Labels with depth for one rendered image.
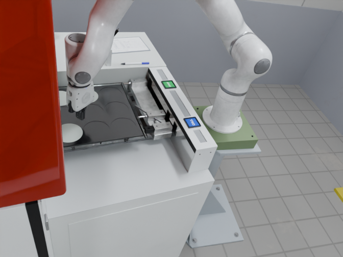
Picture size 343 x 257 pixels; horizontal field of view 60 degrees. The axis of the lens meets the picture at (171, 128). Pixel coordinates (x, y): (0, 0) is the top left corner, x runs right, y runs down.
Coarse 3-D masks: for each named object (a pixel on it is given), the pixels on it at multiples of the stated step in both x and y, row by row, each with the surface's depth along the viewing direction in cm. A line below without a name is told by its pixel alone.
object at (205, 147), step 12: (156, 72) 143; (168, 72) 145; (168, 96) 131; (180, 96) 133; (180, 108) 128; (192, 108) 129; (180, 120) 121; (192, 132) 117; (204, 132) 119; (204, 144) 114; (216, 144) 115; (204, 156) 116; (192, 168) 119; (204, 168) 122
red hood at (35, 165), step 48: (0, 0) 31; (48, 0) 33; (0, 48) 34; (48, 48) 36; (0, 96) 38; (48, 96) 41; (0, 144) 43; (48, 144) 47; (0, 192) 50; (48, 192) 55
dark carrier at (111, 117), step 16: (112, 96) 134; (64, 112) 121; (96, 112) 124; (112, 112) 126; (128, 112) 128; (96, 128) 118; (112, 128) 119; (128, 128) 121; (64, 144) 109; (80, 144) 110
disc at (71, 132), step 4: (64, 124) 116; (68, 124) 116; (72, 124) 116; (64, 128) 114; (68, 128) 114; (72, 128) 115; (76, 128) 115; (80, 128) 116; (64, 132) 113; (68, 132) 113; (72, 132) 114; (76, 132) 114; (80, 132) 114; (64, 136) 111; (68, 136) 112; (72, 136) 112; (76, 136) 112; (80, 136) 113; (64, 140) 110; (68, 140) 110; (72, 140) 111; (76, 140) 111
